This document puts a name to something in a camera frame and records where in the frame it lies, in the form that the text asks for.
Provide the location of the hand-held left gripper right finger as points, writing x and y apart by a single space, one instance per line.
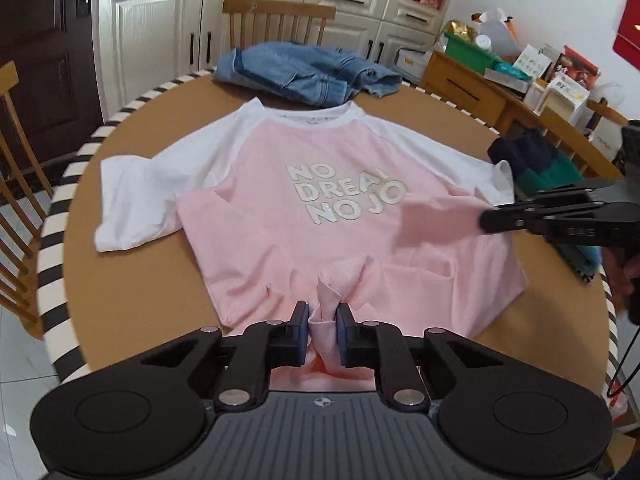
342 341

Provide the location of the white cabinet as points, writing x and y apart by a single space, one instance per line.
280 5

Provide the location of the blue denim jeans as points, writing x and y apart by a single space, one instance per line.
310 72

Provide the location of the dark wooden door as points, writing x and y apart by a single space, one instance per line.
45 55

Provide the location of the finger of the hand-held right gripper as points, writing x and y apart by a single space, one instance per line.
505 221
550 195

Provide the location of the wooden chair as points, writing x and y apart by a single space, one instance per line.
575 135
17 200
272 22

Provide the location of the green plastic box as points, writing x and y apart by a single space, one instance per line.
467 50

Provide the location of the navy and green folded clothes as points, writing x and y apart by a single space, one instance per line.
535 160

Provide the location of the person's right hand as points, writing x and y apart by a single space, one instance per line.
616 272

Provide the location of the wooden side cabinet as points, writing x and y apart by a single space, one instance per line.
470 90

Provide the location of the pink and white t-shirt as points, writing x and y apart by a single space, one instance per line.
280 220

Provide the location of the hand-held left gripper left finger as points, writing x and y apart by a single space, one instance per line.
300 341

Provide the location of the red wall hanging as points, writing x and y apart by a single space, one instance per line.
629 25

